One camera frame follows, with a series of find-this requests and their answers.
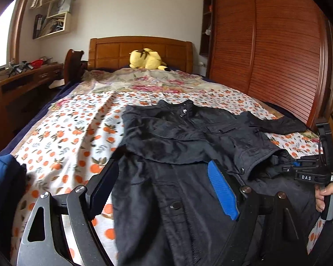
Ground wooden louvred wardrobe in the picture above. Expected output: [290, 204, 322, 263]
[205, 0, 332, 132]

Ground wooden desk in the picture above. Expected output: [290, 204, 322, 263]
[0, 62, 65, 151]

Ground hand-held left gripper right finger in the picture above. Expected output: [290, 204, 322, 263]
[208, 160, 315, 266]

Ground orange print bedsheet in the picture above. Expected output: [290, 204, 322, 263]
[10, 84, 326, 266]

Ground dark wooden chair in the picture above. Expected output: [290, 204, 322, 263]
[63, 49, 88, 84]

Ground floral quilt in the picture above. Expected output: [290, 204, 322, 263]
[48, 68, 231, 111]

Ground person's right hand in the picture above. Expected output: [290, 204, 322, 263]
[315, 183, 333, 217]

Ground yellow plush toy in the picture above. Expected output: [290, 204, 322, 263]
[128, 48, 171, 72]

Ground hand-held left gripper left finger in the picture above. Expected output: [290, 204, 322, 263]
[17, 158, 120, 266]

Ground navy bed sheet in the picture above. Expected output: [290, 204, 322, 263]
[0, 81, 81, 158]

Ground black jacket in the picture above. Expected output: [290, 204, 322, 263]
[111, 99, 319, 266]

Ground white wall shelf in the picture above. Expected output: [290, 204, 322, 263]
[30, 0, 79, 40]

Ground narrow wooden shelf unit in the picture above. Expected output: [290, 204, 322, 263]
[199, 0, 214, 58]

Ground blue cloth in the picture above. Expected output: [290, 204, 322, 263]
[0, 154, 27, 257]

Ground wooden headboard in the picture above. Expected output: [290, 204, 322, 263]
[87, 37, 194, 74]

